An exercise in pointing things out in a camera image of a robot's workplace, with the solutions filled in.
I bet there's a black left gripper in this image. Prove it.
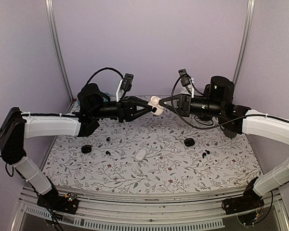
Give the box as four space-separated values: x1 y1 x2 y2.
92 96 154 123

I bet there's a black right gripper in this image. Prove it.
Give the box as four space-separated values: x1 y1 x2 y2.
159 93 224 117

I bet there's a cream earbud charging case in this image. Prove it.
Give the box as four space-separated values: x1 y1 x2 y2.
147 96 165 116

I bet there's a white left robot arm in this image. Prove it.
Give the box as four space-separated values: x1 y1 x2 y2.
0 83 152 209

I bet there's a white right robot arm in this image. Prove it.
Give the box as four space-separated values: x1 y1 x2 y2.
129 76 289 210

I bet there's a black earbud case right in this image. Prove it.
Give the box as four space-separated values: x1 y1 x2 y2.
184 138 195 147

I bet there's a black earbud case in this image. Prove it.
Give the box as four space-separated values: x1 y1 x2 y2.
184 138 195 147
81 145 92 154

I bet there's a white oval charging case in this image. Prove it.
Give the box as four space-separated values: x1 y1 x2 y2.
135 149 147 161

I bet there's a black earbud case left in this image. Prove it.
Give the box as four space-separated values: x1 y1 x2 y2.
81 145 92 154

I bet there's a grey mug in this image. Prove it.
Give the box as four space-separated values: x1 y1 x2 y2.
223 128 237 139

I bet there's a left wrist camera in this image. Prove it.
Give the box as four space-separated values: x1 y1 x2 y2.
116 73 134 102

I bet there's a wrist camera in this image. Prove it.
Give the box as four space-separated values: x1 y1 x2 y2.
178 69 191 87
116 73 134 102

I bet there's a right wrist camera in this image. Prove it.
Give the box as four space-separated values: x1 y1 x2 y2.
178 69 191 87

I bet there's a black right camera cable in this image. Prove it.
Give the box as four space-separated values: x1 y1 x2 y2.
170 74 289 128

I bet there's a black camera cable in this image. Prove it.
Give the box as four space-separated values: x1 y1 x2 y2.
86 67 125 85
170 74 289 128

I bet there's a black left camera cable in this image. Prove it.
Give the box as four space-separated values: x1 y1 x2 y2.
86 67 125 85

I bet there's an aluminium corner post right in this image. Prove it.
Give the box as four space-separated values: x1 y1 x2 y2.
233 0 255 88

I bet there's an aluminium corner post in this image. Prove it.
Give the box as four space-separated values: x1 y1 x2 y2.
45 0 74 102
233 0 255 88

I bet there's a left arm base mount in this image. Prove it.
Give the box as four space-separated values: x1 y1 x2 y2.
37 177 79 215

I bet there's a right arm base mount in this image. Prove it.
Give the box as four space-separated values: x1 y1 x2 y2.
222 177 264 215

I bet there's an aluminium corner post left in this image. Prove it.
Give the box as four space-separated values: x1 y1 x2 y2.
45 0 74 102

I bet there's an aluminium front rail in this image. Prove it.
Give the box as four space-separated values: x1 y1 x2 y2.
12 187 289 231

